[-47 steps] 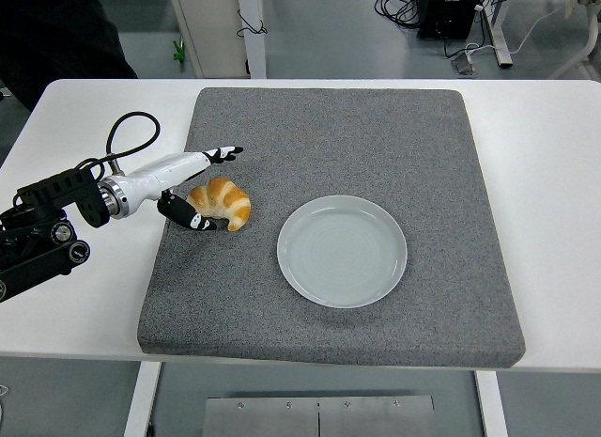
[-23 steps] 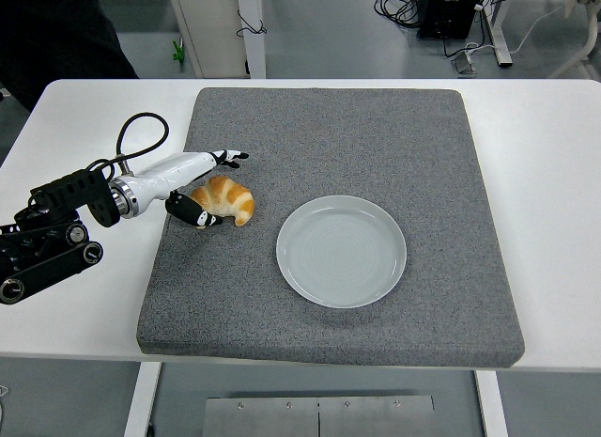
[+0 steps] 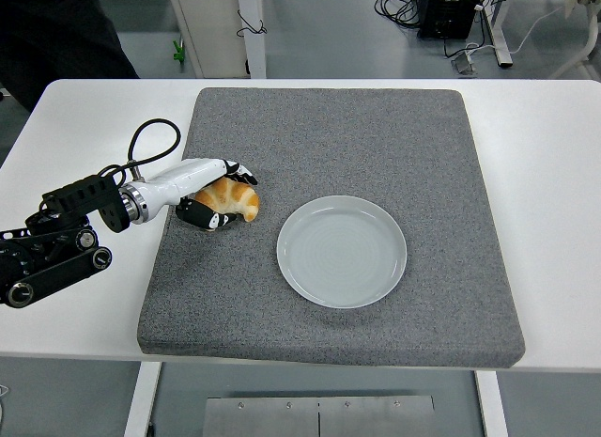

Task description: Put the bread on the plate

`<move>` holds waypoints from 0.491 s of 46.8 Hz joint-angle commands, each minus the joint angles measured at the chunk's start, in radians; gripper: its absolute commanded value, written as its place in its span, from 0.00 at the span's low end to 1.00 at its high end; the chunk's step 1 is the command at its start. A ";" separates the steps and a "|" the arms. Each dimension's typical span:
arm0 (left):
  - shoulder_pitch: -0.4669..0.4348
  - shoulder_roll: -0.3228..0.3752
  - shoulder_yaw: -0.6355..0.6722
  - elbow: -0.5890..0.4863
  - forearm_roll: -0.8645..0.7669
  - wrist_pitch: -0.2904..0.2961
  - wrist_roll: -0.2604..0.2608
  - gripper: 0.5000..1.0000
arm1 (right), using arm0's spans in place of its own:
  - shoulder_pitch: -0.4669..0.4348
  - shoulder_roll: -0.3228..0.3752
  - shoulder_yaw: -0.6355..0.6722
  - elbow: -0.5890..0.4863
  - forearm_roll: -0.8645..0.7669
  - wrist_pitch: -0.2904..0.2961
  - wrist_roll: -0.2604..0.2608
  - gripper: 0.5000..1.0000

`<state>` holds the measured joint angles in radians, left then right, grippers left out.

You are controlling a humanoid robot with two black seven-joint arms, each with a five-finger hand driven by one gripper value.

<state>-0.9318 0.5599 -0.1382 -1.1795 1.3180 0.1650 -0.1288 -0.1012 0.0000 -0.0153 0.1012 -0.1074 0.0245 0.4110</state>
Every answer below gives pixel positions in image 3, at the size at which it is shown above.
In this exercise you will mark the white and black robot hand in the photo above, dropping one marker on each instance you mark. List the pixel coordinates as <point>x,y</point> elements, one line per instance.
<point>174,183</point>

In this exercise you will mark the golden croissant bread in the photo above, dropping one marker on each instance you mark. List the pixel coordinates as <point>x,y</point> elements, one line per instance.
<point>235,197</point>

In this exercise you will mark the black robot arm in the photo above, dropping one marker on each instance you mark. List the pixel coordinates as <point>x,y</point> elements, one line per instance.
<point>61,268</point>

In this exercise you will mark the round pale grey plate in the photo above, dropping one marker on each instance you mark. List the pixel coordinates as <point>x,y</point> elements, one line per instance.
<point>338,254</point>

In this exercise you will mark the grey metal plate with screws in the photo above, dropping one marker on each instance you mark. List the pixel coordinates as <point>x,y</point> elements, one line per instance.
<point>263,418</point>

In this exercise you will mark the small green floor object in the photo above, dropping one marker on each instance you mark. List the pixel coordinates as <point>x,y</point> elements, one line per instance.
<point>178,51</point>

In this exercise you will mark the beige cabinet panel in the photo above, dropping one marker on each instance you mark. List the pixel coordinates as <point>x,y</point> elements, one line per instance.
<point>211,14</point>

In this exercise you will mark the person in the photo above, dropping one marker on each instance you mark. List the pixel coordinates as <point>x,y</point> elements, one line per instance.
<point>56,33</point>

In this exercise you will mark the grey felt mat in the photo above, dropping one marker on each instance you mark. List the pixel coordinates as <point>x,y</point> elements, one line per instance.
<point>422,150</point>

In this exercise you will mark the clear grey foot pedal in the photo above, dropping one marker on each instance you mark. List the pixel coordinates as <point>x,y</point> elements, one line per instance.
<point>465,65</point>

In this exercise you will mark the black computer box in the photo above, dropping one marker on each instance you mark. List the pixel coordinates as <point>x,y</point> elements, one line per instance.
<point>446,14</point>

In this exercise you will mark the white desk leg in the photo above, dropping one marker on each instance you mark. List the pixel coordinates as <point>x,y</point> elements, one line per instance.
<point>500,33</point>

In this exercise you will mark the white table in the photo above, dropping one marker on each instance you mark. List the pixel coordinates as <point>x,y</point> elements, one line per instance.
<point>540,174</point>

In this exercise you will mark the white square post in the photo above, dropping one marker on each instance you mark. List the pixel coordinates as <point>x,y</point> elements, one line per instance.
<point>256,51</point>

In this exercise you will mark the white curved tube frame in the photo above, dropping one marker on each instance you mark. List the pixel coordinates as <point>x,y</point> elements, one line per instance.
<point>587,37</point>

